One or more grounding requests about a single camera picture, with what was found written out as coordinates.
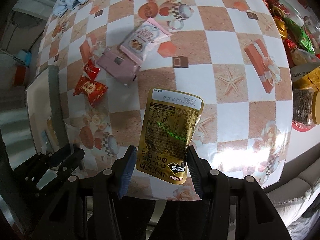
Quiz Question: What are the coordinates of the gold foil snack pouch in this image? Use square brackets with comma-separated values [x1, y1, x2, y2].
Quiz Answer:
[136, 88, 204, 185]

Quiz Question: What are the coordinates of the mauve snack bar packet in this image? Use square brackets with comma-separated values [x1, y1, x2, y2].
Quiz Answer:
[97, 48, 140, 86]

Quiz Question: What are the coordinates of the pink crispy cranberry packet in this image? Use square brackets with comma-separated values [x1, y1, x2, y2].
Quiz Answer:
[119, 18, 171, 66]

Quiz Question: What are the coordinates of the blue snack packet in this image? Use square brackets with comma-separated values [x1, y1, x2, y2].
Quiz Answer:
[41, 131, 53, 154]

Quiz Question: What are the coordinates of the orange-brown snack bar packet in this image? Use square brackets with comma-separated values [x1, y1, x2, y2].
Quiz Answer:
[46, 116, 59, 146]

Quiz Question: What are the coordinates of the grey sofa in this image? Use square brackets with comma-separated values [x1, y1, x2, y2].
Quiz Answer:
[265, 159, 320, 240]

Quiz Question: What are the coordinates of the red bucket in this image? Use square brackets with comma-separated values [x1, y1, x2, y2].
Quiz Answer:
[13, 65, 30, 87]

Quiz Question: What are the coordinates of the yellow lid dried-goods jar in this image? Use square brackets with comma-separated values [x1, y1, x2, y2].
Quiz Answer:
[293, 89, 320, 125]

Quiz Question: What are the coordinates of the small red candy packet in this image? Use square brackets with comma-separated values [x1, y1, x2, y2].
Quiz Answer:
[84, 59, 100, 81]

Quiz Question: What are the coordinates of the yellow snack box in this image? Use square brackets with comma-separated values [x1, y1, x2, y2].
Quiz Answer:
[292, 67, 320, 91]

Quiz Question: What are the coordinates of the green foil snack bag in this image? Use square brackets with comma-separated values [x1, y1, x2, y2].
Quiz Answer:
[283, 17, 315, 55]

